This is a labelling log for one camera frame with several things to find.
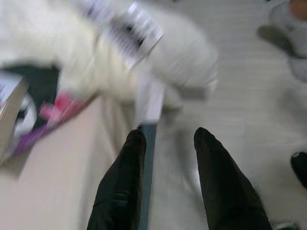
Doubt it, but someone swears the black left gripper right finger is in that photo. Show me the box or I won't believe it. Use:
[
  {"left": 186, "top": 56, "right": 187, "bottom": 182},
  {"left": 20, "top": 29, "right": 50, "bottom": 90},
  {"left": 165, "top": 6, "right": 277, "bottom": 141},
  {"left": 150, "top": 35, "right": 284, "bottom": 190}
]
[{"left": 193, "top": 126, "right": 273, "bottom": 230}]

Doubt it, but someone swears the cream bed mattress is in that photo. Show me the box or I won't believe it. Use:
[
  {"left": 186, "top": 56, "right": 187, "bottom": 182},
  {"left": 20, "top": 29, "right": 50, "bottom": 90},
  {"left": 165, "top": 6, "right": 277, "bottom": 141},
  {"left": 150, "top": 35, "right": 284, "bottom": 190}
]
[{"left": 0, "top": 95, "right": 142, "bottom": 230}]

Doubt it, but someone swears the dark teal bed frame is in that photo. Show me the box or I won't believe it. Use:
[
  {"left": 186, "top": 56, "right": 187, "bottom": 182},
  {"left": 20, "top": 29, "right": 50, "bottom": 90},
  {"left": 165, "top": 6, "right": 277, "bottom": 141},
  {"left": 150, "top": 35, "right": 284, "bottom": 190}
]
[{"left": 138, "top": 122, "right": 157, "bottom": 230}]

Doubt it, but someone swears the cream cartoon print blanket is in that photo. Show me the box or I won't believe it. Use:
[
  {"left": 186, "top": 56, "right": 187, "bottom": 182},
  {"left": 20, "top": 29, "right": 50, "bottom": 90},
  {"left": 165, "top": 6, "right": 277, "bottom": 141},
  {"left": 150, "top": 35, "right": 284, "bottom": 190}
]
[{"left": 0, "top": 0, "right": 219, "bottom": 154}]

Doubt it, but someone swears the grey slipper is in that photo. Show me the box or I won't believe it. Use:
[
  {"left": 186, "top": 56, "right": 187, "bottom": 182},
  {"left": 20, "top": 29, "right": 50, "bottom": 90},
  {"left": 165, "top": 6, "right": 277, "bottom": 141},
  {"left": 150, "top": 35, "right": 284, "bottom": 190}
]
[{"left": 267, "top": 0, "right": 307, "bottom": 58}]

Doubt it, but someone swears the white blue print book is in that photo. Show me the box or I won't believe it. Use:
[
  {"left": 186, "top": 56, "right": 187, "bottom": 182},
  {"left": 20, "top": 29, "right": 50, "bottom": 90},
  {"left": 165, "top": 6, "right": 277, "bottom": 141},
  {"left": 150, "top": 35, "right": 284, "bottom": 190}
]
[{"left": 0, "top": 71, "right": 30, "bottom": 164}]

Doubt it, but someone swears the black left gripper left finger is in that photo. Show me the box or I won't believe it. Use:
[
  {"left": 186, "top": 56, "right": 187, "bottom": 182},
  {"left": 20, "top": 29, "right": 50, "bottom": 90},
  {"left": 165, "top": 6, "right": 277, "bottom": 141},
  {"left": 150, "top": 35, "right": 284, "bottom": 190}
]
[{"left": 86, "top": 129, "right": 147, "bottom": 230}]

